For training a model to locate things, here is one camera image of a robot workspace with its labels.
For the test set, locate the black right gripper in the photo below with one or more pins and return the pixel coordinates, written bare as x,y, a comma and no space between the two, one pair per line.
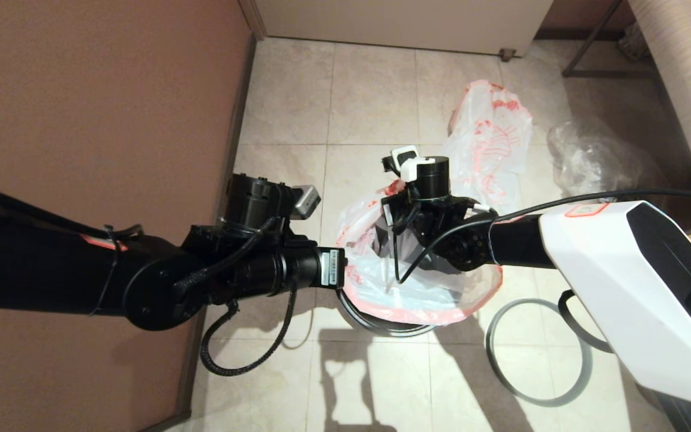
402,219

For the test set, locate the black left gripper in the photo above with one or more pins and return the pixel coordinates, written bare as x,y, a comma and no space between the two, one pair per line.
327,267

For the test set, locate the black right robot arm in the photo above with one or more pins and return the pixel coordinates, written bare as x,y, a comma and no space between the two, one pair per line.
639,282

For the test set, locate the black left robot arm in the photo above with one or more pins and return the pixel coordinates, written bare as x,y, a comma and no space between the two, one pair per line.
111,270

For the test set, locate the black round trash bin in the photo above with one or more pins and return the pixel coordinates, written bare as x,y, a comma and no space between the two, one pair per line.
381,327

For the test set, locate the clear plastic bag dark contents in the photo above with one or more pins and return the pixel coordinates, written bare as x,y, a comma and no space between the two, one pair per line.
591,162

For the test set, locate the small metal door stopper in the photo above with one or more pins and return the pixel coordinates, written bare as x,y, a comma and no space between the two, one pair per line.
507,54

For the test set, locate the white crumpled fabric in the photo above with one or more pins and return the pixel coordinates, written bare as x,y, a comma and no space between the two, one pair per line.
634,42

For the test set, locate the brown cabinet side panel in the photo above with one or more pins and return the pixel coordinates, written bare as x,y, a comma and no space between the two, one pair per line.
81,90

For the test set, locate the beige striped upholstered sofa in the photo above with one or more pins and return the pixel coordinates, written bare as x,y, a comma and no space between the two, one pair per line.
681,72

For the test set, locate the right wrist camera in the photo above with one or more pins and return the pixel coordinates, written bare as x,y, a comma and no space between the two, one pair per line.
402,157

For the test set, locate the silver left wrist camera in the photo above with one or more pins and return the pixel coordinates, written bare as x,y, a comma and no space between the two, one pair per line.
305,201

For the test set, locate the brown metal table frame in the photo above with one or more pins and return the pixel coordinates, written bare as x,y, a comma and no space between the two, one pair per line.
606,72

